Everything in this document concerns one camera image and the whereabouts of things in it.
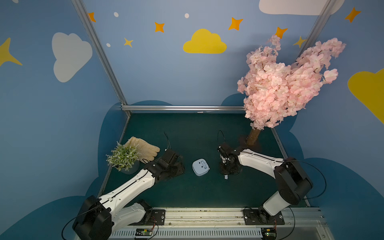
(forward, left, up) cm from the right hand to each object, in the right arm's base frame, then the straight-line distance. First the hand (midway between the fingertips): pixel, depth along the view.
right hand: (224, 170), depth 89 cm
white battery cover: (-3, -1, -2) cm, 4 cm away
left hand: (-3, +24, +8) cm, 26 cm away
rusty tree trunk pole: (+21, -19, +9) cm, 29 cm away
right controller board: (-30, -21, -5) cm, 36 cm away
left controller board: (-33, +41, -2) cm, 53 cm away
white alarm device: (0, +15, +2) cm, 15 cm away
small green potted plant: (-4, +54, +16) cm, 57 cm away
